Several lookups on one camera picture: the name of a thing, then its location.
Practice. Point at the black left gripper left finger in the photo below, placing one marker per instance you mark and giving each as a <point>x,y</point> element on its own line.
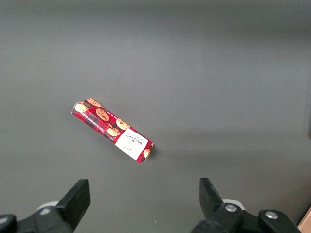
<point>70,206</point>

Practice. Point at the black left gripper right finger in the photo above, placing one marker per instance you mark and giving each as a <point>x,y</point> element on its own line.
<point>213,208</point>

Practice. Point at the oak wooden drawer cabinet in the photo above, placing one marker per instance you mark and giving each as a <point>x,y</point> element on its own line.
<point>306,223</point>

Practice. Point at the red tartan cookie box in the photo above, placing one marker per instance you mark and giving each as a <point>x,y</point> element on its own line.
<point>107,119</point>

